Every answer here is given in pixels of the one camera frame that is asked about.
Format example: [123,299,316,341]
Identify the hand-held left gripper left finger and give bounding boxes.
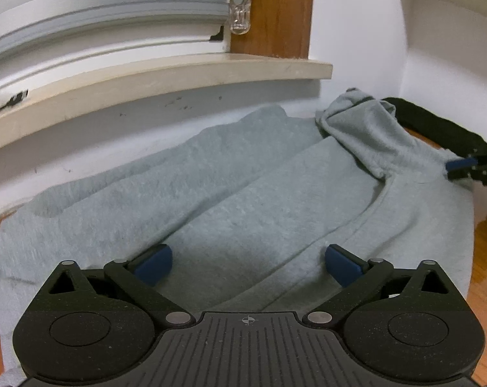
[37,244,196,328]

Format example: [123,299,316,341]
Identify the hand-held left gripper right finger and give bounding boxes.
[302,244,456,328]

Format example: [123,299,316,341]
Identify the grey shirt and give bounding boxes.
[0,87,477,387]

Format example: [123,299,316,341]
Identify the black garment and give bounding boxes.
[382,97,487,159]

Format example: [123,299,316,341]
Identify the white shelf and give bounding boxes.
[392,0,487,106]

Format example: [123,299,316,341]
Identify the cream window sill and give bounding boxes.
[0,52,333,156]

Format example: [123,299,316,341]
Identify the grey window blind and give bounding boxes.
[0,0,233,103]

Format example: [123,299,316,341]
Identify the black cable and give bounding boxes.
[0,89,30,118]

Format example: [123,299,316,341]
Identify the wooden window frame post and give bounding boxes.
[228,0,317,61]

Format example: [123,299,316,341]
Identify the clear plastic cord pull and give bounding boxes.
[229,0,253,35]

